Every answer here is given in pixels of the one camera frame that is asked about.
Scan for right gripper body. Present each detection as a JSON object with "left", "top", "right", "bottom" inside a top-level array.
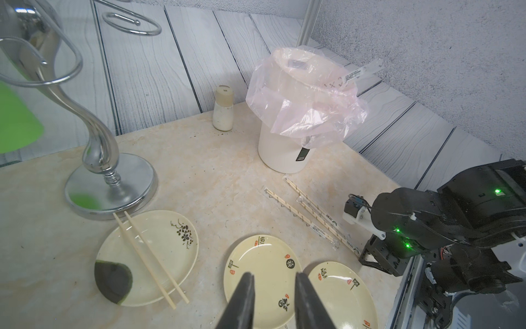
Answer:
[{"left": 358, "top": 235, "right": 415, "bottom": 277}]

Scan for right aluminium frame post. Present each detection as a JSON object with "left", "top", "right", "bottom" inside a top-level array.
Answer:
[{"left": 296, "top": 0, "right": 323, "bottom": 47}]

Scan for cream plate with black spot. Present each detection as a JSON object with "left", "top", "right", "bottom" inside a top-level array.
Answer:
[{"left": 94, "top": 210, "right": 199, "bottom": 307}]

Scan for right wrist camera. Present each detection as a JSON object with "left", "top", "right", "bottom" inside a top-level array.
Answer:
[{"left": 342, "top": 193, "right": 386, "bottom": 240}]

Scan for cream floral plate middle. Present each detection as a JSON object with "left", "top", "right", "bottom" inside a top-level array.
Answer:
[{"left": 223, "top": 234, "right": 303, "bottom": 328}]

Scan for clear plastic chopstick wrapper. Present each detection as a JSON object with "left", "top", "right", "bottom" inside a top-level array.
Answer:
[{"left": 341, "top": 58, "right": 384, "bottom": 85}]

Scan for disposable chopsticks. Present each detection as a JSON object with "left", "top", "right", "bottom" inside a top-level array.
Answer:
[{"left": 123, "top": 211, "right": 190, "bottom": 304}]

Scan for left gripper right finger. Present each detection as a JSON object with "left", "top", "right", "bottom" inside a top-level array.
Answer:
[{"left": 295, "top": 272, "right": 336, "bottom": 329}]

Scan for cream floral plate front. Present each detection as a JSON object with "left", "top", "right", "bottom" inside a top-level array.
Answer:
[{"left": 308, "top": 261, "right": 379, "bottom": 328}]

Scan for cream floral plate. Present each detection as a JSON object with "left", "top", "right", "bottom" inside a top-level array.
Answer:
[
  {"left": 308, "top": 261, "right": 379, "bottom": 328},
  {"left": 223, "top": 234, "right": 303, "bottom": 328}
]

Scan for white bucket with pink bag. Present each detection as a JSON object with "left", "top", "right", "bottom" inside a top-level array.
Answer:
[{"left": 246, "top": 46, "right": 368, "bottom": 174}]

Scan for small bottle with black cap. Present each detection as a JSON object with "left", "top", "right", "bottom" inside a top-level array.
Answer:
[{"left": 212, "top": 85, "right": 234, "bottom": 132}]

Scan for wrapped chopsticks on table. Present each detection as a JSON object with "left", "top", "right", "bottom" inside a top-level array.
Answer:
[
  {"left": 284, "top": 175, "right": 338, "bottom": 228},
  {"left": 264, "top": 188, "right": 340, "bottom": 249},
  {"left": 298, "top": 196, "right": 360, "bottom": 256}
]

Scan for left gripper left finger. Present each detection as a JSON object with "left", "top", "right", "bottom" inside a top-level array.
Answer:
[{"left": 216, "top": 272, "right": 256, "bottom": 329}]

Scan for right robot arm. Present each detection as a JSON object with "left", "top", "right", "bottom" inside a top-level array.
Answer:
[{"left": 345, "top": 159, "right": 525, "bottom": 328}]

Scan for bare wooden chopstick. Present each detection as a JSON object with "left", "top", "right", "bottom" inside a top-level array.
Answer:
[{"left": 112, "top": 212, "right": 177, "bottom": 310}]

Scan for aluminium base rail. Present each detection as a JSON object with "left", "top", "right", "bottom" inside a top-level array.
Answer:
[{"left": 385, "top": 256, "right": 427, "bottom": 329}]

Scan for silver metal hook stand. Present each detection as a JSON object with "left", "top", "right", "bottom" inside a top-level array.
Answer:
[{"left": 0, "top": 0, "right": 163, "bottom": 221}]

